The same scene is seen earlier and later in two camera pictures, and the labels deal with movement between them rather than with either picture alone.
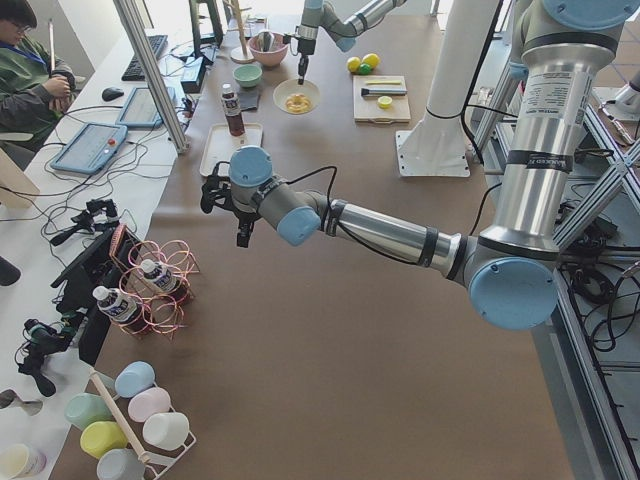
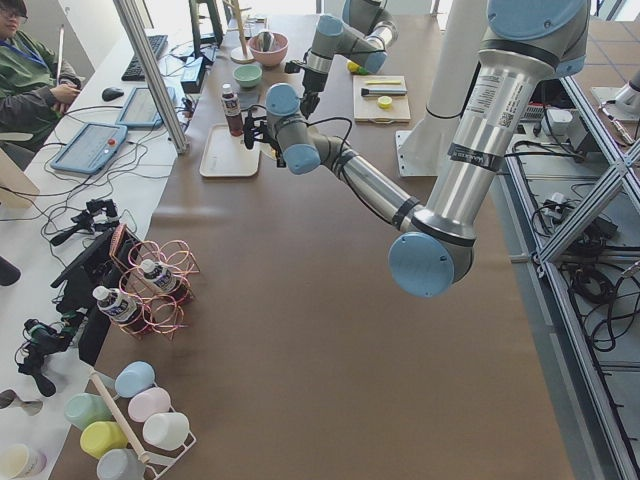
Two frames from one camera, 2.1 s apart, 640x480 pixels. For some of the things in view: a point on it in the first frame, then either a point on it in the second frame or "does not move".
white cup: [168, 431] does not move
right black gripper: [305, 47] → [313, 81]
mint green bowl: [247, 75] does not move
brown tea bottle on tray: [230, 101] does not move
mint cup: [85, 408] does not move
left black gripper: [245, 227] → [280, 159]
